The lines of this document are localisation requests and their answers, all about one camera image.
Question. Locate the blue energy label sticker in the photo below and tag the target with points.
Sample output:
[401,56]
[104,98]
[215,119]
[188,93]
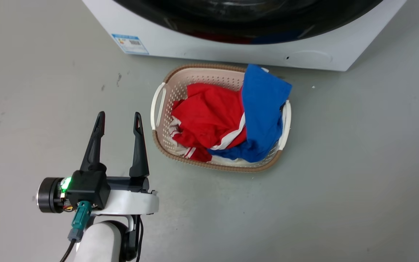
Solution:
[130,44]

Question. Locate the red garment with white stripes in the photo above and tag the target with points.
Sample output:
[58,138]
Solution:
[209,116]

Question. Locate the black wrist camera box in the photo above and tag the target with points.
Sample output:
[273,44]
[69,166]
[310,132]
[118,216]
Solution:
[87,189]

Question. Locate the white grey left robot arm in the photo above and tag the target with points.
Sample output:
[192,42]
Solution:
[102,242]

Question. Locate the blue garment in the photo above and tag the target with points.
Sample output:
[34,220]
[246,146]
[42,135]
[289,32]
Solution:
[262,105]

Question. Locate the beige perforated laundry basket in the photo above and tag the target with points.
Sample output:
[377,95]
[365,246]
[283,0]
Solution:
[198,77]

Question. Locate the white washing machine body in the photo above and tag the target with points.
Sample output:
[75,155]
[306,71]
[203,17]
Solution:
[202,45]

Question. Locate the black glass washing machine door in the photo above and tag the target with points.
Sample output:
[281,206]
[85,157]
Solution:
[246,22]

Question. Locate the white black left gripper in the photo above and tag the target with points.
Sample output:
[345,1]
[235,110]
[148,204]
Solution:
[133,202]

